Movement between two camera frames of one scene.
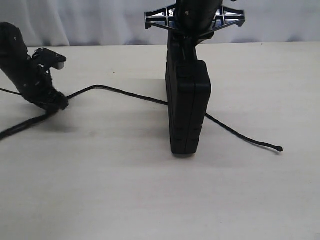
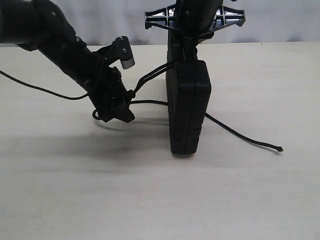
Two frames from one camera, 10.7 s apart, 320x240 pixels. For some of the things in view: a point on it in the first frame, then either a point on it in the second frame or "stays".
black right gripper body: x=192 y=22 stays
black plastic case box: x=188 y=88 stays
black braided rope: x=20 y=129 → x=151 y=75
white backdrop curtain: x=56 y=23 stays
